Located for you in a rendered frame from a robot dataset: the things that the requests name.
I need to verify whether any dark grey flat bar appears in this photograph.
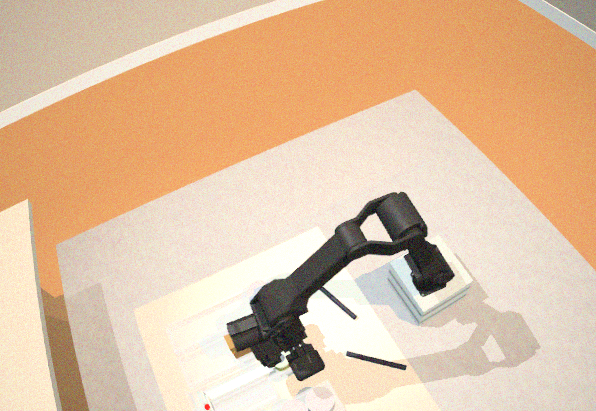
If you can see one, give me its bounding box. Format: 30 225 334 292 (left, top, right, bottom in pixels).
320 287 357 320
346 351 407 371

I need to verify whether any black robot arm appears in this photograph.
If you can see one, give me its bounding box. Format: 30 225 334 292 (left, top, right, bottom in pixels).
226 192 455 369

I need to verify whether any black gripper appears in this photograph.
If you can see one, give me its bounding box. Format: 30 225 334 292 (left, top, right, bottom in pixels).
276 321 325 381

